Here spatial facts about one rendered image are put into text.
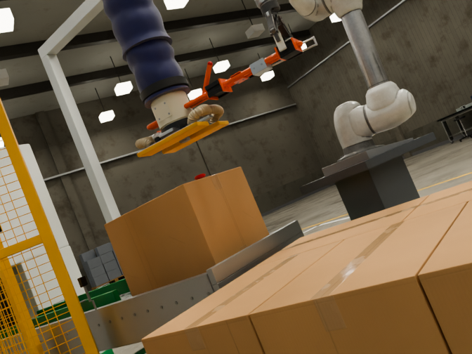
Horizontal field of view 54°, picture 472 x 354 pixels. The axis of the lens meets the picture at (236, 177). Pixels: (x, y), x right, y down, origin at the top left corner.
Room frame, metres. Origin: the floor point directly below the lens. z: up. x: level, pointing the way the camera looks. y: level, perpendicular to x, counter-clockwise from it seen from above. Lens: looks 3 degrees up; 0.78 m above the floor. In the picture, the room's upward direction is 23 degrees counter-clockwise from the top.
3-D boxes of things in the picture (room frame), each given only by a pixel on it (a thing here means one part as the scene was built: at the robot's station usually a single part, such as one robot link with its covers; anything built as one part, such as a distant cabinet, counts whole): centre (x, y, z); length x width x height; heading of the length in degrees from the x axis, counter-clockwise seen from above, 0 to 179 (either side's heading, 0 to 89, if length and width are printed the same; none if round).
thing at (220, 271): (2.01, 0.02, 0.58); 0.70 x 0.03 x 0.06; 144
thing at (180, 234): (2.21, 0.32, 0.75); 0.60 x 0.40 x 0.40; 51
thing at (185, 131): (2.01, 0.19, 1.17); 0.34 x 0.10 x 0.05; 63
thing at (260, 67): (1.88, -0.27, 1.27); 0.07 x 0.07 x 0.04; 63
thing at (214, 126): (2.18, 0.11, 1.17); 0.34 x 0.10 x 0.05; 63
